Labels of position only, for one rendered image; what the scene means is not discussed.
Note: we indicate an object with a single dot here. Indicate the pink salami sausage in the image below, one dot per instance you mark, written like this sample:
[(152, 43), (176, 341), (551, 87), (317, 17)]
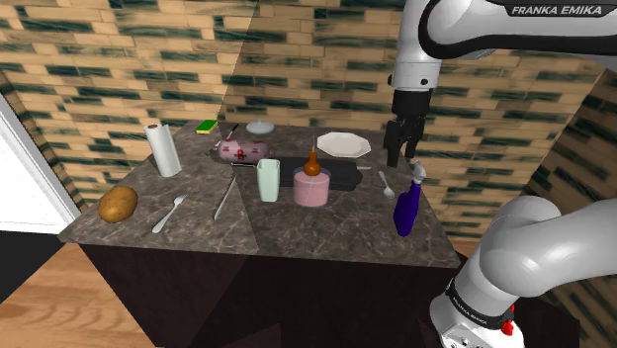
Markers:
[(243, 151)]

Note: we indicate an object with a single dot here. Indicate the silver table knife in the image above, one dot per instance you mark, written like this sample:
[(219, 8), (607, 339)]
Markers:
[(225, 198)]

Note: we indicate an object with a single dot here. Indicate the white door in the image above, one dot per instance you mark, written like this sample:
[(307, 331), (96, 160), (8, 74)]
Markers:
[(24, 192)]

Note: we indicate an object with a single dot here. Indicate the green and yellow sponge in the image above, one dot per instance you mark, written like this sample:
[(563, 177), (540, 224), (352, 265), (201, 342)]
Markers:
[(207, 127)]

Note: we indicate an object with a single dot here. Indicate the white domed lid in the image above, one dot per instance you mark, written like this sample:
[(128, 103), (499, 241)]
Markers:
[(260, 127)]

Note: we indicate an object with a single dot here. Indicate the black rectangular tray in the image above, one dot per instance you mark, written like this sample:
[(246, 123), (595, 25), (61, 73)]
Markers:
[(344, 173)]

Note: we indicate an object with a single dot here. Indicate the dark counter cabinet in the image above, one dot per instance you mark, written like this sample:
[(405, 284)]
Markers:
[(159, 289)]

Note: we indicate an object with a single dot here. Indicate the silver spoon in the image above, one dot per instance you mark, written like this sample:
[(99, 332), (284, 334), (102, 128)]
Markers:
[(387, 189)]

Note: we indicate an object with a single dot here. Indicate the white octagonal plate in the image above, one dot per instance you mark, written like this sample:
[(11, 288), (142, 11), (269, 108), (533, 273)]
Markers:
[(343, 144)]

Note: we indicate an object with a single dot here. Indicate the brown potato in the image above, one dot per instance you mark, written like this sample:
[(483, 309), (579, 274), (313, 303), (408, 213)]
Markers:
[(118, 205)]

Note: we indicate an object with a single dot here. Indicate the blue spray bottle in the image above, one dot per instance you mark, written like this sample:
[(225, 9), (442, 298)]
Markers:
[(407, 212)]

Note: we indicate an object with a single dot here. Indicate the brown gourd-shaped bottle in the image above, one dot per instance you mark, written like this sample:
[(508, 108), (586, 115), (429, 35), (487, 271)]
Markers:
[(312, 166)]

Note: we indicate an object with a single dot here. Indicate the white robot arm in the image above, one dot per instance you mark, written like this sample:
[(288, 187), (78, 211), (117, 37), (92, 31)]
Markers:
[(525, 241)]

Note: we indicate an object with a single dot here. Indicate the mint green cup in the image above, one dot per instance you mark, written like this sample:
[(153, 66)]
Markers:
[(268, 182)]

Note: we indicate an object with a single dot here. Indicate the white paper towel roll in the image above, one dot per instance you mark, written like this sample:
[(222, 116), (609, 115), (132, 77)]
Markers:
[(164, 152)]

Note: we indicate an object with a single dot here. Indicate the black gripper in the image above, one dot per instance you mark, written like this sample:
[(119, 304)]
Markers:
[(410, 103)]

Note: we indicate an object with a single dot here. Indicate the pink round jar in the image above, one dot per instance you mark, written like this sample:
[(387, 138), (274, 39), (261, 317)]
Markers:
[(311, 190)]

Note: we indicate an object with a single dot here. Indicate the silver fork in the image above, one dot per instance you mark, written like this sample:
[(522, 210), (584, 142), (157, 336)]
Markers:
[(168, 216)]

